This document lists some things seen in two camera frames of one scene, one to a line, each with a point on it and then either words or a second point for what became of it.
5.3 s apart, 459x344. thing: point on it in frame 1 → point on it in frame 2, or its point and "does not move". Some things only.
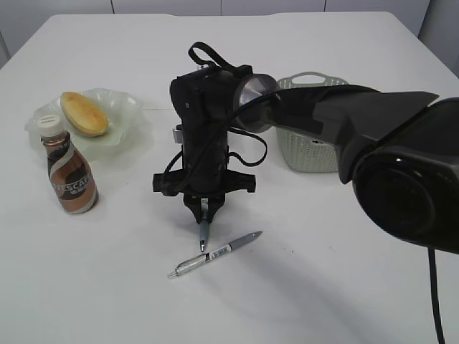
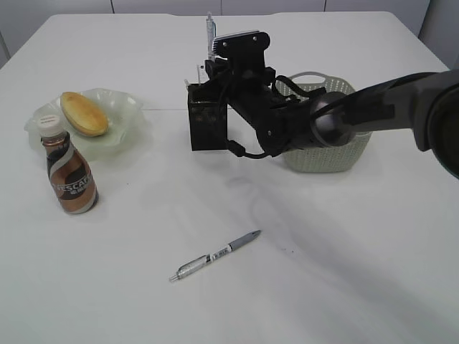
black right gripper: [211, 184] → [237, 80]
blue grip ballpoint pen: [204, 222] → [211, 33]
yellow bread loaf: [84, 116] does not move
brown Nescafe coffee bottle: [71, 174] does not move
